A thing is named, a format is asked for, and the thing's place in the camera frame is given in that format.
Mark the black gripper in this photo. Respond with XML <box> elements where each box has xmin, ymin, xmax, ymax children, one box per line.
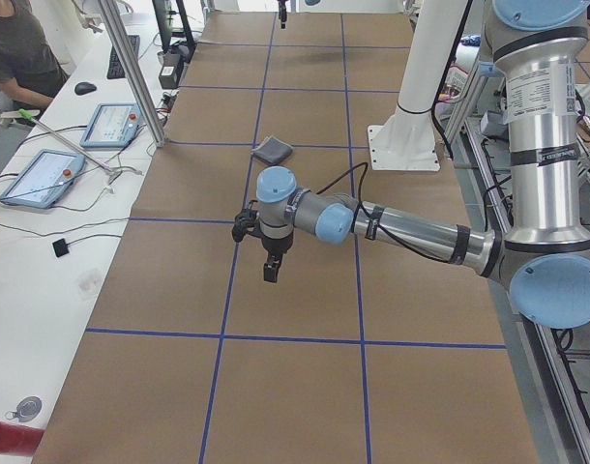
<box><xmin>261</xmin><ymin>236</ymin><xmax>291</xmax><ymax>283</ymax></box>
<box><xmin>278</xmin><ymin>0</ymin><xmax>287</xmax><ymax>29</ymax></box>

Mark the pink towel with grey back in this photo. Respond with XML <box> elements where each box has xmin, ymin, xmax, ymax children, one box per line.
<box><xmin>251</xmin><ymin>135</ymin><xmax>293</xmax><ymax>166</ymax></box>

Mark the black monitor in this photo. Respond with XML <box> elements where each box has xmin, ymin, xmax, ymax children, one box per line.
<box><xmin>152</xmin><ymin>0</ymin><xmax>196</xmax><ymax>61</ymax></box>

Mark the black box device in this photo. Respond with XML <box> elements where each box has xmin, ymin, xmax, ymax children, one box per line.
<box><xmin>159</xmin><ymin>52</ymin><xmax>184</xmax><ymax>90</ymax></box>

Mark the black keyboard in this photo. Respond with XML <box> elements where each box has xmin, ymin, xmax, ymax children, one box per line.
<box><xmin>105</xmin><ymin>34</ymin><xmax>141</xmax><ymax>81</ymax></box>

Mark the upper teach pendant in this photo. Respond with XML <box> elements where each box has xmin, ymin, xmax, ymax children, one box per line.
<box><xmin>80</xmin><ymin>102</ymin><xmax>142</xmax><ymax>150</ymax></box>

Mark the teach pendant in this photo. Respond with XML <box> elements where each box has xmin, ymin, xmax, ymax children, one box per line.
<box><xmin>80</xmin><ymin>102</ymin><xmax>142</xmax><ymax>150</ymax></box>
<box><xmin>0</xmin><ymin>150</ymin><xmax>86</xmax><ymax>209</ymax></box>

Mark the small black square pad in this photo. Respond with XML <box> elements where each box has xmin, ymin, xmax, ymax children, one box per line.
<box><xmin>52</xmin><ymin>238</ymin><xmax>70</xmax><ymax>258</ymax></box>

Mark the black computer mouse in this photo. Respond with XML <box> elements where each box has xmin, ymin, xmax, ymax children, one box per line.
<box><xmin>74</xmin><ymin>81</ymin><xmax>97</xmax><ymax>96</ymax></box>

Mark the lower teach pendant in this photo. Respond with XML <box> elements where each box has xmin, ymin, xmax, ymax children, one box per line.
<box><xmin>0</xmin><ymin>150</ymin><xmax>86</xmax><ymax>209</ymax></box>

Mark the seated person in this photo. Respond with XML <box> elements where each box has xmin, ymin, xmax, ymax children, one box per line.
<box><xmin>0</xmin><ymin>1</ymin><xmax>69</xmax><ymax>110</ymax></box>

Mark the red cylinder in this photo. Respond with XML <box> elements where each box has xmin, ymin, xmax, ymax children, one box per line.
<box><xmin>0</xmin><ymin>421</ymin><xmax>44</xmax><ymax>457</ymax></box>

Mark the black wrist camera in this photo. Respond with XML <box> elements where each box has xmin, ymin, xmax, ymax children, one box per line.
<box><xmin>231</xmin><ymin>199</ymin><xmax>262</xmax><ymax>243</ymax></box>

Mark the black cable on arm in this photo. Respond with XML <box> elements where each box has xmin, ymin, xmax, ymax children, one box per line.
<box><xmin>318</xmin><ymin>161</ymin><xmax>458</xmax><ymax>265</ymax></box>

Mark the aluminium camera post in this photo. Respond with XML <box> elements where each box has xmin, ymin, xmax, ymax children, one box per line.
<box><xmin>97</xmin><ymin>0</ymin><xmax>165</xmax><ymax>148</ymax></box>

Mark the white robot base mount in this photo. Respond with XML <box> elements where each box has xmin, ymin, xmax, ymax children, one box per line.
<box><xmin>368</xmin><ymin>0</ymin><xmax>471</xmax><ymax>172</ymax></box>

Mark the aluminium frame rail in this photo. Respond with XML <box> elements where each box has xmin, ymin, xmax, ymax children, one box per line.
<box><xmin>453</xmin><ymin>75</ymin><xmax>590</xmax><ymax>463</ymax></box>

